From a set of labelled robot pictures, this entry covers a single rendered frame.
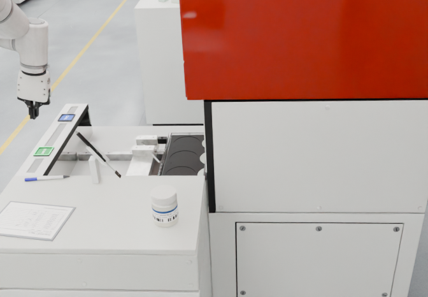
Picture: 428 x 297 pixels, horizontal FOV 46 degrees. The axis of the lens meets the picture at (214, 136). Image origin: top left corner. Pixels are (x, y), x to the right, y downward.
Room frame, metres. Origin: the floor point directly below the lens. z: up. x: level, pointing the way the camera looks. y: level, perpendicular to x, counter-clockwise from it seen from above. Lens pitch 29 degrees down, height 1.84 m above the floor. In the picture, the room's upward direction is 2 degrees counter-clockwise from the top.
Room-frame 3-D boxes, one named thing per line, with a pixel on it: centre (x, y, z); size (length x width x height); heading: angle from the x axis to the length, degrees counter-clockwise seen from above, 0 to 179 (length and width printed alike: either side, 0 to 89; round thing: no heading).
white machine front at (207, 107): (1.74, -0.01, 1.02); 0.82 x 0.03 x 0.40; 176
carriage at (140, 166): (1.54, 0.27, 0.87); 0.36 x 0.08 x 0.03; 176
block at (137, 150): (1.62, 0.26, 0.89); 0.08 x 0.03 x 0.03; 86
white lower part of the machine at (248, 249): (1.71, -0.35, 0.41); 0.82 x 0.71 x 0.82; 176
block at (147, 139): (1.70, 0.26, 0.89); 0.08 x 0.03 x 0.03; 86
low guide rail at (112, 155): (1.68, 0.28, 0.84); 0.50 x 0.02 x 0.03; 86
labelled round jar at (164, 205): (1.11, 0.14, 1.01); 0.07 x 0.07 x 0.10
